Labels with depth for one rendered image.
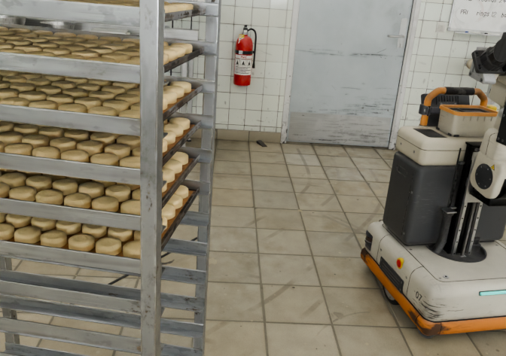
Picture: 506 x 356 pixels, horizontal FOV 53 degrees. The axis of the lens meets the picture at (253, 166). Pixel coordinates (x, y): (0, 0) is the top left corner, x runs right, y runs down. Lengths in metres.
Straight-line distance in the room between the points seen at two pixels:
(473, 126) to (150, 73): 1.85
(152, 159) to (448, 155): 1.71
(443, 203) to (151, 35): 1.87
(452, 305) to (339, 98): 2.85
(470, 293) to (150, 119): 1.76
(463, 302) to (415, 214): 0.42
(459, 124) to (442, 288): 0.72
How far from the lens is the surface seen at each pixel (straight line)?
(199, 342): 1.60
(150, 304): 0.98
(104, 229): 1.11
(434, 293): 2.25
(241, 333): 2.24
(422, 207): 2.41
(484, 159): 2.23
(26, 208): 1.03
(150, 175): 0.86
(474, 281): 2.37
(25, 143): 1.07
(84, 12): 0.88
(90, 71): 0.89
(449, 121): 2.42
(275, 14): 4.56
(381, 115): 4.91
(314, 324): 2.34
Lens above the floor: 1.38
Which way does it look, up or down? 20 degrees down
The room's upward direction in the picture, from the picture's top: 4 degrees clockwise
